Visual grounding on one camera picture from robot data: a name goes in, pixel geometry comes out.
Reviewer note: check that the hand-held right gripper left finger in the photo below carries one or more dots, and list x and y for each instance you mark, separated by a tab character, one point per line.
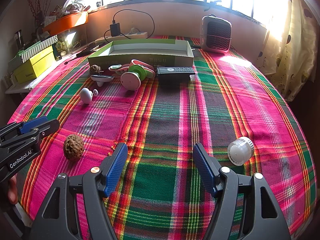
115	170

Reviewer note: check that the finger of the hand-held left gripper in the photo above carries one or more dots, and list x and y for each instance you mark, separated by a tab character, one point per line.
32	125
47	127

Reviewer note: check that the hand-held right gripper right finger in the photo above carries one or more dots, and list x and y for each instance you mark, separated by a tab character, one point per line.
203	170

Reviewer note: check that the brown walnut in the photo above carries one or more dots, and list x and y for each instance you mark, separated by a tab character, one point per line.
72	150
95	68

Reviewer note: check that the white round knob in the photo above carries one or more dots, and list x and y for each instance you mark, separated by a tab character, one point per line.
86	95

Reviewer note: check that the black round disc gadget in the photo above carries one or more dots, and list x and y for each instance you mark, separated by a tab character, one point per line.
101	78

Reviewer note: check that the pink case with mint oval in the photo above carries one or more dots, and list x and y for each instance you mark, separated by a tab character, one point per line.
116	67

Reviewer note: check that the green white spool toy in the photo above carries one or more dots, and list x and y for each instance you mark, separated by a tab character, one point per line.
131	78

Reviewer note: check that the small clear cup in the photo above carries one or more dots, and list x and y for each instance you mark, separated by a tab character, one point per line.
192	77

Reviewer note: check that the black remote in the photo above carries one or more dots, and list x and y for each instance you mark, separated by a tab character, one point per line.
175	71

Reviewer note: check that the green cardboard box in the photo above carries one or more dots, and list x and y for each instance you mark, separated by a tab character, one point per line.
150	48

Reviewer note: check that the person's left hand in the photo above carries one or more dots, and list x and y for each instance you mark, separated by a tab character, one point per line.
12	187

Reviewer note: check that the white shelf ledge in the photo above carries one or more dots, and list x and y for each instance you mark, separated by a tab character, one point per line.
17	87

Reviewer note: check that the plaid pink green tablecloth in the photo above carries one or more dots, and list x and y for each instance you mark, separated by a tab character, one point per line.
175	120

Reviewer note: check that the small white cap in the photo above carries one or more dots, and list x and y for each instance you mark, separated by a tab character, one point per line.
95	92

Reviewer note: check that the yellow box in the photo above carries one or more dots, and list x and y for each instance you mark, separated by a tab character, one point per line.
33	65

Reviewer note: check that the green striped box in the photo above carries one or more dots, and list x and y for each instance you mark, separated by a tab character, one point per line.
37	47

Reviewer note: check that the small labelled jar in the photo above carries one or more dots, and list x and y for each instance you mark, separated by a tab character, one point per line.
60	47

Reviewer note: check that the black power bank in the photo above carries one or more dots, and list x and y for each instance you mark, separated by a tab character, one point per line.
86	50

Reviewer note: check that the orange tray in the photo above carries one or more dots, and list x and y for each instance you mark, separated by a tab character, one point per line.
66	21

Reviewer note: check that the cream power strip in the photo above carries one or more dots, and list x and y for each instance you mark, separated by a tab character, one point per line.
120	38

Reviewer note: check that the black charger adapter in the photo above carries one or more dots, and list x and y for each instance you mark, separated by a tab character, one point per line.
115	29

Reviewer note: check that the dried red branches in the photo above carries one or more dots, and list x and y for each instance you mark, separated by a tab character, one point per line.
37	2

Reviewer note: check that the pile of papers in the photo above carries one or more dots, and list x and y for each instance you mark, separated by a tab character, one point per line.
72	3

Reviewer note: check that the small grey heater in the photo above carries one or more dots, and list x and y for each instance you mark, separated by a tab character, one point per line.
216	33

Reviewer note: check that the cream spotted curtain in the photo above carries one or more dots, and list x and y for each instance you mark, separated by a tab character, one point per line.
295	42

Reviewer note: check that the black window latch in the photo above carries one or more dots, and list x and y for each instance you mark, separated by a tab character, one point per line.
215	3

